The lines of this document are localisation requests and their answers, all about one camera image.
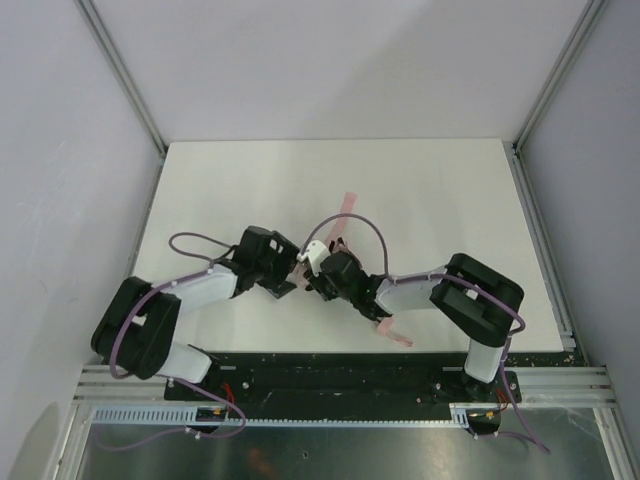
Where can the pink and black folding umbrella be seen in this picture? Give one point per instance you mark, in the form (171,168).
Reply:
(384,328)

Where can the aluminium corner post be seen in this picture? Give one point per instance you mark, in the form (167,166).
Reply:
(564,62)
(115,60)

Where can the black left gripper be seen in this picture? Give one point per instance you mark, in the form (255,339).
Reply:
(284,267)

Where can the right aluminium corner post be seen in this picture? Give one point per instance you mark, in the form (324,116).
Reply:
(564,62)

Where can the left aluminium corner post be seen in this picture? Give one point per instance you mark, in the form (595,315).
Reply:
(115,60)

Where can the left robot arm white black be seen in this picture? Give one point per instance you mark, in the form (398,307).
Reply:
(136,333)

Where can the aluminium frame rail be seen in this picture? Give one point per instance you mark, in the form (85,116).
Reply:
(565,387)

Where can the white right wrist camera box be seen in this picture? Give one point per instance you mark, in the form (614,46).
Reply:
(313,255)

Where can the grey slotted cable duct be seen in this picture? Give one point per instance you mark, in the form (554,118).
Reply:
(207,416)

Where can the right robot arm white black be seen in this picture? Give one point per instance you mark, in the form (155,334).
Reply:
(481,302)

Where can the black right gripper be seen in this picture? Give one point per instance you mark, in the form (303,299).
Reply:
(316,282)

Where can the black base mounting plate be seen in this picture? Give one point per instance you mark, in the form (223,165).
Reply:
(392,384)

